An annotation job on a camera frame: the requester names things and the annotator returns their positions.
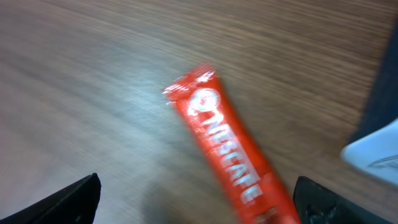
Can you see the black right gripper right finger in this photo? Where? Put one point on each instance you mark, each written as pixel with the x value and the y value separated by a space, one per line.
pixel 317 204

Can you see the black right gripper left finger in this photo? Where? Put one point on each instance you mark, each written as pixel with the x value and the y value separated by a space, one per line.
pixel 75 204

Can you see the red Nescafe sachet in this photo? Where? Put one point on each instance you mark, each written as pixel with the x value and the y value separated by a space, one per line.
pixel 254 189

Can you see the white barcode scanner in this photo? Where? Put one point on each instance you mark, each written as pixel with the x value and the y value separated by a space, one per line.
pixel 372 148

